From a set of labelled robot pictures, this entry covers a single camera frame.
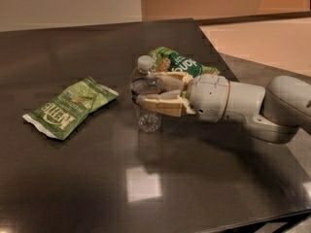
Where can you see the green snack bag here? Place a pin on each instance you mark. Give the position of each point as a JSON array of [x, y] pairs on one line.
[[167, 60]]

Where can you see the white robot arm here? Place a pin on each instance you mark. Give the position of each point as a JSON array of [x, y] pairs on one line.
[[272, 113]]

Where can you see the green Kettle chip bag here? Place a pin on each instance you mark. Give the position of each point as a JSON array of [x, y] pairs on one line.
[[59, 117]]

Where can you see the clear plastic water bottle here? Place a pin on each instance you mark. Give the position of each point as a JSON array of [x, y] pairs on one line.
[[142, 82]]

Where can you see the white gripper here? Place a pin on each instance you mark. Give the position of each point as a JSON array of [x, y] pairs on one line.
[[208, 93]]

